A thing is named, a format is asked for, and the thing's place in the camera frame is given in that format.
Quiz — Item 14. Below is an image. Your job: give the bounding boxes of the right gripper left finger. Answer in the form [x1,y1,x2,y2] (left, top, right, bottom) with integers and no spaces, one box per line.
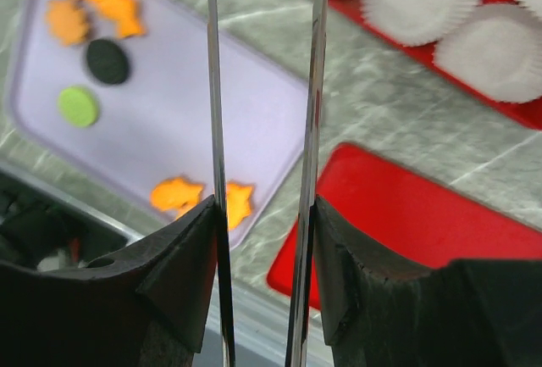
[1,197,220,366]

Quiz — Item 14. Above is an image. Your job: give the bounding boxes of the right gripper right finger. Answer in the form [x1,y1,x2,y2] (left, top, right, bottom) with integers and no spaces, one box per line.
[313,198,541,366]

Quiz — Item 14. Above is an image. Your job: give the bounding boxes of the metal tongs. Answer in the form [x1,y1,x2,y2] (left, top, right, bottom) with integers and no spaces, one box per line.
[207,0,328,366]

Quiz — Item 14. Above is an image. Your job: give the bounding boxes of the red box lid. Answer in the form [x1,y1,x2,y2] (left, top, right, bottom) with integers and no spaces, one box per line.
[265,142,542,313]

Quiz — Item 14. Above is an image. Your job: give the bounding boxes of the orange fish cookie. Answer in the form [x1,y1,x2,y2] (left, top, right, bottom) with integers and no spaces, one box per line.
[87,0,147,38]
[150,177,204,212]
[226,182,254,231]

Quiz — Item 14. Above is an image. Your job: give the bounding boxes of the black sandwich cookie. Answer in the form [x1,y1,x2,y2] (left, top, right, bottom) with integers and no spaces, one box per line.
[85,38,130,85]

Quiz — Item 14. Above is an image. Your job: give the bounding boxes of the orange fish cookie top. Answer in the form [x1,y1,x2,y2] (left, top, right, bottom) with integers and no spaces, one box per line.
[87,0,147,38]

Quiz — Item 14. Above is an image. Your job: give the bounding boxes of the orange leaf cookie bottom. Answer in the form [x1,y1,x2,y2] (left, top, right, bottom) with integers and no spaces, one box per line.
[176,207,191,219]

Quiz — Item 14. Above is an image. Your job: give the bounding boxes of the orange leaf cookie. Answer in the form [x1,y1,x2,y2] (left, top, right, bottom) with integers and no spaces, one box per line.
[176,207,191,219]
[46,0,90,47]

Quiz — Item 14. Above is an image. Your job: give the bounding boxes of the orange fish cookie bottom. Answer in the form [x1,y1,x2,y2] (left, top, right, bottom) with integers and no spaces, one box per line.
[150,177,204,212]

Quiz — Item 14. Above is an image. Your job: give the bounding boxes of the green sandwich cookie lower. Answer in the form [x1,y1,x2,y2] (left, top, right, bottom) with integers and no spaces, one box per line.
[57,86,100,128]

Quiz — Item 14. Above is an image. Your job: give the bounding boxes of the lavender plastic tray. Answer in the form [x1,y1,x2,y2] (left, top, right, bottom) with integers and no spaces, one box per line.
[4,0,307,247]

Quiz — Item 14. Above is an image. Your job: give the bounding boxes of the orange leaf cookie top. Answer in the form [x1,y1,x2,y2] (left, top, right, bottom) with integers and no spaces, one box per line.
[46,0,90,47]

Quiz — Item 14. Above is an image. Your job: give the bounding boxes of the red cookie box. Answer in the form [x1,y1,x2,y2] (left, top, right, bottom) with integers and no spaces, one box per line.
[329,0,541,131]

